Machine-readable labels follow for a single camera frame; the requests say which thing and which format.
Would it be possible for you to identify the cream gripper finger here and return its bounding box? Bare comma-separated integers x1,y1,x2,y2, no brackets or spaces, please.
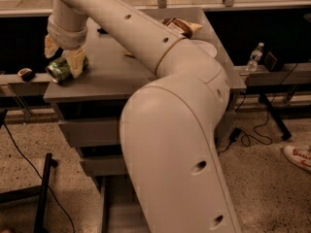
64,48,86,79
45,35,59,58

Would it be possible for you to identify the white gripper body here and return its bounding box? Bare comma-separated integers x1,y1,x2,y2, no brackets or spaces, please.
48,16,87,50

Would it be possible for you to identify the green soda can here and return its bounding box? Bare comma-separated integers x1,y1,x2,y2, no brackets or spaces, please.
45,55,89,84

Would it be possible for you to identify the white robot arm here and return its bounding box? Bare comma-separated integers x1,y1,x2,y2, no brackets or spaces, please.
48,0,241,233

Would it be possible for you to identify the grey drawer cabinet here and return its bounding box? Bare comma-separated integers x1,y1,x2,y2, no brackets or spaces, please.
43,7,246,180

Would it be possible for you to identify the middle grey drawer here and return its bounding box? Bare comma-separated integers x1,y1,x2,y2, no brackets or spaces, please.
81,150,127,177

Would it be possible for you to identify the open bottom drawer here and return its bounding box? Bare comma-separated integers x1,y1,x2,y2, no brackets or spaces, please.
98,175,151,233

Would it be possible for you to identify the black tape measure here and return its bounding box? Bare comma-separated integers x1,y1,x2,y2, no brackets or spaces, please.
17,68,35,82

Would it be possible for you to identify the brown chip bag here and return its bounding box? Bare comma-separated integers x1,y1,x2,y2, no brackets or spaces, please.
160,17,202,39

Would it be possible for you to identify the white bowl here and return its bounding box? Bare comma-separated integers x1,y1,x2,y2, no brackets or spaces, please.
192,40,218,58

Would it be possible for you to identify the clear water bottle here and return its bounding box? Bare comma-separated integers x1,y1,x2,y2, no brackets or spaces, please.
246,43,264,72

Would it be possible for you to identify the small black box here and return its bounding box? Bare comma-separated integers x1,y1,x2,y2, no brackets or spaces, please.
263,51,284,72

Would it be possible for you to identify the white red sneaker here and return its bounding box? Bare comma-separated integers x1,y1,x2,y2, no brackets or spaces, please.
283,146,311,173

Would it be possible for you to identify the black floor cable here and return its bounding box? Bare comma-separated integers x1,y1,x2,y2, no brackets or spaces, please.
0,109,76,233

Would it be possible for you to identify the black stand frame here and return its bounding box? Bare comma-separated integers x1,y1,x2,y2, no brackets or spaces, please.
0,153,58,233

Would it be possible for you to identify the black power adapter cable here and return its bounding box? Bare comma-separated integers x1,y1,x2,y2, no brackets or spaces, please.
221,61,299,152

